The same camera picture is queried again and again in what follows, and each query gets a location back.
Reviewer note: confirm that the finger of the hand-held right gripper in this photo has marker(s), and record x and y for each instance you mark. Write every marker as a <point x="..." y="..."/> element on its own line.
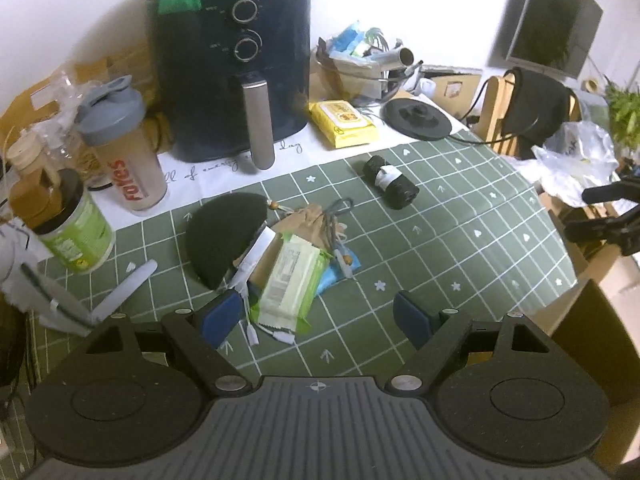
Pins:
<point x="607" y="230"/>
<point x="612" y="193"/>

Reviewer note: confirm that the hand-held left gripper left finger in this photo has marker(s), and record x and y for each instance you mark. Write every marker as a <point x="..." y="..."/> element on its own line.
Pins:
<point x="222" y="317"/>

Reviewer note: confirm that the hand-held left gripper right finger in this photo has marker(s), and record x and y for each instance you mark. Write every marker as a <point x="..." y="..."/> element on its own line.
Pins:
<point x="410" y="317"/>

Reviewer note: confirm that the green wet wipes packet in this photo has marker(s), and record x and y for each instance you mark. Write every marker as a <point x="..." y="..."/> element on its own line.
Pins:
<point x="290" y="280"/>

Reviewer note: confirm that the blue cloth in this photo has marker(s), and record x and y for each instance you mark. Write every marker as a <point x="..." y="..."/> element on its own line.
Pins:
<point x="350" y="262"/>

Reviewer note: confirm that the brown paper pouch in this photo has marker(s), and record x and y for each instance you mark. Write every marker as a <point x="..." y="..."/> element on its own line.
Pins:
<point x="305" y="225"/>

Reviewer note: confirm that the black garbage bag roll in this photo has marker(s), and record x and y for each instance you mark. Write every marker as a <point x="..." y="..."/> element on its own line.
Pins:
<point x="390" y="182"/>

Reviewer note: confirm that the crumpled clear plastic bag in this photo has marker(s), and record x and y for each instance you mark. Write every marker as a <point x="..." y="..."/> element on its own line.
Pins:
<point x="580" y="160"/>

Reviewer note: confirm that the black semicircle pouch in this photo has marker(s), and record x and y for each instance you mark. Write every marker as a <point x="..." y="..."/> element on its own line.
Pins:
<point x="220" y="235"/>

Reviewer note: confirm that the green potted plant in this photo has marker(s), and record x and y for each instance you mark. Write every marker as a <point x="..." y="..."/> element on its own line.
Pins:
<point x="625" y="110"/>

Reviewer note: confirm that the large brown cardboard box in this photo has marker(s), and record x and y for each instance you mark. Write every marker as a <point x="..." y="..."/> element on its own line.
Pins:
<point x="605" y="340"/>

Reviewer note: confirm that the tape roll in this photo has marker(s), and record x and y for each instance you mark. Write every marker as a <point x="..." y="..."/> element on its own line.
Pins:
<point x="591" y="85"/>

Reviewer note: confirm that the green checked tablecloth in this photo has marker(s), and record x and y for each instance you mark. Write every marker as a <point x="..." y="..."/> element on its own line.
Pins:
<point x="465" y="220"/>

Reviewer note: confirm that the black cloth on chair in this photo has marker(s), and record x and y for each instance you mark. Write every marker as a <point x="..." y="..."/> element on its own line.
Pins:
<point x="537" y="105"/>

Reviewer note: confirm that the wooden chair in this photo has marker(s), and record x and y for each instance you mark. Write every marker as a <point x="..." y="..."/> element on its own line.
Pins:
<point x="492" y="110"/>

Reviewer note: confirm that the white folding stand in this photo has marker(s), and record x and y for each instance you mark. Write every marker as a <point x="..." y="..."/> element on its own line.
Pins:
<point x="65" y="305"/>

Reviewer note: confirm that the green label jar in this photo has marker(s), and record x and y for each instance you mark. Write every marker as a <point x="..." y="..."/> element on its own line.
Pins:
<point x="80" y="230"/>

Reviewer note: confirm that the shaker bottle with grey lid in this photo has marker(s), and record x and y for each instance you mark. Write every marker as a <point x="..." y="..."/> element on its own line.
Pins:
<point x="130" y="160"/>

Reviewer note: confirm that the small cardboard box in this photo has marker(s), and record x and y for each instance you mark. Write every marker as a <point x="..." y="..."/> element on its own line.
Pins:
<point x="455" y="92"/>

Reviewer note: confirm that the computer monitor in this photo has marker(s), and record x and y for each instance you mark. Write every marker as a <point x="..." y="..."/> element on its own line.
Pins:
<point x="550" y="15"/>

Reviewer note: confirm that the yellow wipes packet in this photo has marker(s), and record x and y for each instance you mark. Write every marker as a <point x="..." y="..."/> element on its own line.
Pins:
<point x="345" y="122"/>

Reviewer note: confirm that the dark air fryer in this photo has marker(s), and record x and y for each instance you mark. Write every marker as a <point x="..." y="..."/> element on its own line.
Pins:
<point x="210" y="85"/>

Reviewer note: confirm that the silver metal tube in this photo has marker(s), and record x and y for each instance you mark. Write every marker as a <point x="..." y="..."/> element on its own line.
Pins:
<point x="395" y="57"/>

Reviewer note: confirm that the clear plastic wrapper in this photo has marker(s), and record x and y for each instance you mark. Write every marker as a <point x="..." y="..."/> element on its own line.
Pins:
<point x="65" y="95"/>

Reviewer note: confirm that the flat cardboard box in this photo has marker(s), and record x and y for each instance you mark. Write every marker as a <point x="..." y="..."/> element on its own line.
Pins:
<point x="30" y="100"/>

